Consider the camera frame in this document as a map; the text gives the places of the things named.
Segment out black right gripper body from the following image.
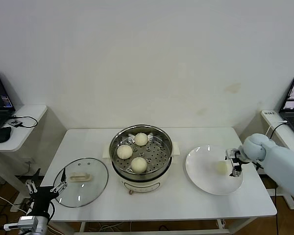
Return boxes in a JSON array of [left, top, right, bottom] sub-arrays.
[[231, 146, 248, 167]]

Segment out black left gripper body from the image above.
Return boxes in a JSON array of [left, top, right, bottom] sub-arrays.
[[30, 186, 61, 216]]

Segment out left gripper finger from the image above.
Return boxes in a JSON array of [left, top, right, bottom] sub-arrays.
[[50, 168, 69, 193], [25, 168, 42, 194]]

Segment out white steamed baozi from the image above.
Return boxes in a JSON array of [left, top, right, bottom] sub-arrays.
[[130, 157, 148, 173], [134, 132, 148, 147], [215, 160, 230, 176], [117, 144, 133, 159]]

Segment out glass lid with cream handle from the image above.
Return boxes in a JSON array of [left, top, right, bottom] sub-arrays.
[[53, 157, 110, 208]]

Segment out perforated steel steamer basket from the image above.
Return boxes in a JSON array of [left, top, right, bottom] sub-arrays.
[[109, 124, 174, 179]]

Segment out white round plate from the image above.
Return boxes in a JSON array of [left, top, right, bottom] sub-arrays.
[[185, 145, 245, 196]]

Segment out white side desk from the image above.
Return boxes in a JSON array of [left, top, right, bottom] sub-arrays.
[[261, 110, 294, 212], [0, 105, 49, 212]]

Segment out black computer mouse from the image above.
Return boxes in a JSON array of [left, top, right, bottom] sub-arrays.
[[0, 126, 12, 143]]

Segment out black cable with adapter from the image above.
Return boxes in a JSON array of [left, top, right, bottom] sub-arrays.
[[254, 122, 289, 213]]

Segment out white laptop cable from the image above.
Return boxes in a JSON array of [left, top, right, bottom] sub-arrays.
[[266, 120, 289, 138]]

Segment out black hub cable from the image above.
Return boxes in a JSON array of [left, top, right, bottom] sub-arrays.
[[14, 115, 39, 128]]

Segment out white table frame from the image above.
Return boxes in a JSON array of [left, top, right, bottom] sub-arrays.
[[79, 220, 230, 235]]

